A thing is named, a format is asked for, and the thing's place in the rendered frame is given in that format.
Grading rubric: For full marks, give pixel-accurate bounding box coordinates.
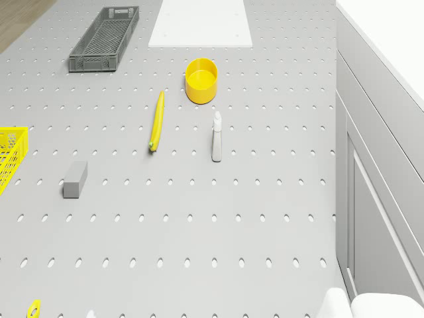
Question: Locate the small white bottle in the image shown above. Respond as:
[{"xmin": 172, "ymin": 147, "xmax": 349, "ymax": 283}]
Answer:
[{"xmin": 211, "ymin": 111, "xmax": 223, "ymax": 163}]

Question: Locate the banana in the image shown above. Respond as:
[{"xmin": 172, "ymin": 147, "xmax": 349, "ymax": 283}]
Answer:
[{"xmin": 148, "ymin": 90, "xmax": 166, "ymax": 154}]

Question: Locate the yellow bowl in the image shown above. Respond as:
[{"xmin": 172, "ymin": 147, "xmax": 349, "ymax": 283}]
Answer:
[{"xmin": 185, "ymin": 58, "xmax": 219, "ymax": 105}]

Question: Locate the white board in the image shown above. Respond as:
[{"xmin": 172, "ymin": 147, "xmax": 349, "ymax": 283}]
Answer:
[{"xmin": 148, "ymin": 0, "xmax": 253, "ymax": 48}]

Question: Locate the grey cube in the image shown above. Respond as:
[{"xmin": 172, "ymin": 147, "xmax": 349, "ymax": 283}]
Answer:
[{"xmin": 62, "ymin": 160, "xmax": 89, "ymax": 199}]

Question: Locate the dark grey basket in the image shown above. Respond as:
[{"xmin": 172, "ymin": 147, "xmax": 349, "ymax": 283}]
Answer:
[{"xmin": 68, "ymin": 5, "xmax": 140, "ymax": 73}]

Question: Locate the white cabinet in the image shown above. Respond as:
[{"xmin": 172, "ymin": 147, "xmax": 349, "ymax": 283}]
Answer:
[{"xmin": 335, "ymin": 0, "xmax": 424, "ymax": 304}]

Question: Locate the yellow basket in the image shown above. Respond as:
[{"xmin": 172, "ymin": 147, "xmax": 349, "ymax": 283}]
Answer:
[{"xmin": 0, "ymin": 127, "xmax": 29, "ymax": 196}]

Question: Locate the small yellow ring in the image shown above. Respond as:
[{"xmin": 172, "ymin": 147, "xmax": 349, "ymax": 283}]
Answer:
[{"xmin": 26, "ymin": 299, "xmax": 42, "ymax": 318}]

